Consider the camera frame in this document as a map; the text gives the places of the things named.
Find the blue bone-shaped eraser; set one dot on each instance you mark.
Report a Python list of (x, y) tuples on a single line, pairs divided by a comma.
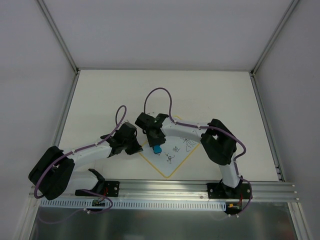
[(157, 149)]

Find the aluminium corner post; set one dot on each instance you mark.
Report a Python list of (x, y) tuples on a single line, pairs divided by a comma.
[(274, 36), (57, 34)]

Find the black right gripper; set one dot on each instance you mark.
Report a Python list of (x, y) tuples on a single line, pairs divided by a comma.
[(155, 138)]

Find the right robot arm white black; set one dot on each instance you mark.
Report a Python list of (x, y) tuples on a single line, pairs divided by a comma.
[(218, 142)]

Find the left green circuit board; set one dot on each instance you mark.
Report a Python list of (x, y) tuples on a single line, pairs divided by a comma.
[(98, 203)]

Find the left aluminium corner post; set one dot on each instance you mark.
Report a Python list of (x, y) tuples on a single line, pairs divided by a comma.
[(57, 34)]

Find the right small circuit board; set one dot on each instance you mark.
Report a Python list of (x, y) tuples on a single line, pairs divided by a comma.
[(234, 205)]

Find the right aluminium corner post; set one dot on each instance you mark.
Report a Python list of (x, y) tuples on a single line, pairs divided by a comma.
[(274, 36)]

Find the front aluminium mounting rail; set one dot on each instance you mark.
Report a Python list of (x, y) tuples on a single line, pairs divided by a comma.
[(187, 189)]

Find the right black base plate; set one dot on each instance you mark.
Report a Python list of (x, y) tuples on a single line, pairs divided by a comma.
[(218, 190)]

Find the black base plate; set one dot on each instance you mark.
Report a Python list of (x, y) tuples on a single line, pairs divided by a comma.
[(218, 190), (110, 188)]

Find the yellow-framed small whiteboard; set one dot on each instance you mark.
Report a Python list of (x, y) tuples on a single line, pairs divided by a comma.
[(174, 152)]

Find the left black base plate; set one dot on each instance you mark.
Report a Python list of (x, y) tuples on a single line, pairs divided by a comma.
[(110, 188)]

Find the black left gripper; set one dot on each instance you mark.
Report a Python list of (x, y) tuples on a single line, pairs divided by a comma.
[(130, 147)]

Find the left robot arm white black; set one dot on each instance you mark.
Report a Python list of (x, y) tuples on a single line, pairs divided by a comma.
[(57, 170)]

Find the white slotted cable duct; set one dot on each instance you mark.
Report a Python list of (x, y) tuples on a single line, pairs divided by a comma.
[(138, 204)]

